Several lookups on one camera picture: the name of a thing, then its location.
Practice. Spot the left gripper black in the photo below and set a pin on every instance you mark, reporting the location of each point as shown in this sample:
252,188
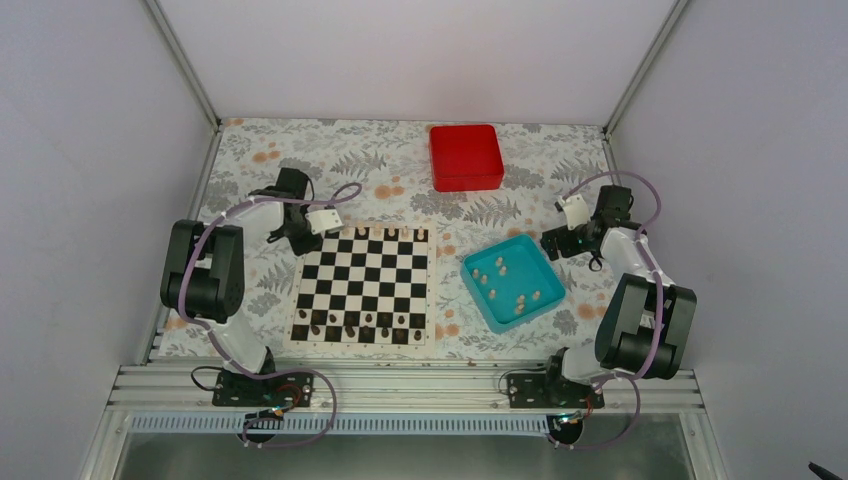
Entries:
299,248

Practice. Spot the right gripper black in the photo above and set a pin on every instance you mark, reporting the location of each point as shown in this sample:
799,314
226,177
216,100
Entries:
552,246

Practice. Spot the teal tray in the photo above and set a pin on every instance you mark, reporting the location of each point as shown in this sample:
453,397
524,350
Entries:
521,244

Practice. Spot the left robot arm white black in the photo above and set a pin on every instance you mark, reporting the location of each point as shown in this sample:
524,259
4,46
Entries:
203,278

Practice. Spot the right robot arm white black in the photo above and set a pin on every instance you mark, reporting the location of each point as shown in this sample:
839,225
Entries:
644,331

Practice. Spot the light chess pieces in tray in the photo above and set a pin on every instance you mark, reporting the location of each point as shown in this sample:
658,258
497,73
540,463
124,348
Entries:
507,287

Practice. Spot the dark chess pieces row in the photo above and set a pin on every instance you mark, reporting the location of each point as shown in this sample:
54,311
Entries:
331,327

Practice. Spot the black white chessboard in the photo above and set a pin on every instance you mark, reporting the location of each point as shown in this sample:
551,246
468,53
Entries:
370,275

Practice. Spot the floral patterned mat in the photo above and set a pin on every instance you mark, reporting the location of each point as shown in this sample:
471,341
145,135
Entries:
391,160

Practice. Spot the red square box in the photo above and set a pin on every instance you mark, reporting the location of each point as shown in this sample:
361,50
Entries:
465,158

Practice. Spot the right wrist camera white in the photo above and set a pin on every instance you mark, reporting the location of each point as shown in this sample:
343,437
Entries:
575,209

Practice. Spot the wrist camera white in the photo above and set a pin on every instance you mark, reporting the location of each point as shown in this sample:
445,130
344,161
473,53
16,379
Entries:
324,221
575,209

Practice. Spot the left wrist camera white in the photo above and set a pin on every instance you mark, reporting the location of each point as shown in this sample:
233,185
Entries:
324,221

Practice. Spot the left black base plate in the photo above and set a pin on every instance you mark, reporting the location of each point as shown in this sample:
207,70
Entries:
287,391

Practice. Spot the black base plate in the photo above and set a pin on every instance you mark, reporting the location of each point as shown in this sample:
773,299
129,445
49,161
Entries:
534,390
287,391

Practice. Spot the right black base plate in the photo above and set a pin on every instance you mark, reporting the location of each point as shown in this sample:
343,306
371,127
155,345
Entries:
534,390

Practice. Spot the aluminium rail frame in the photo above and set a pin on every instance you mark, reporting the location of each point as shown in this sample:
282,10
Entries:
446,389

